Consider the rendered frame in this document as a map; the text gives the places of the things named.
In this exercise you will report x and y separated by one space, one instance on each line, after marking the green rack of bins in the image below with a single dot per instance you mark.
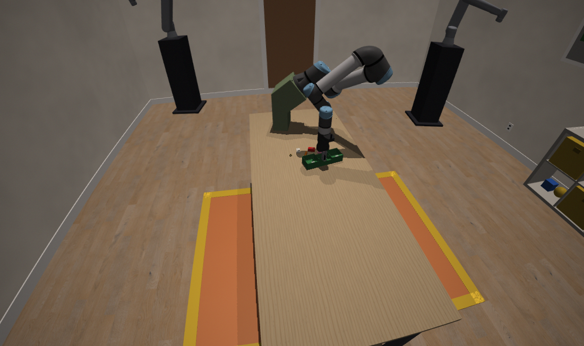
313 161

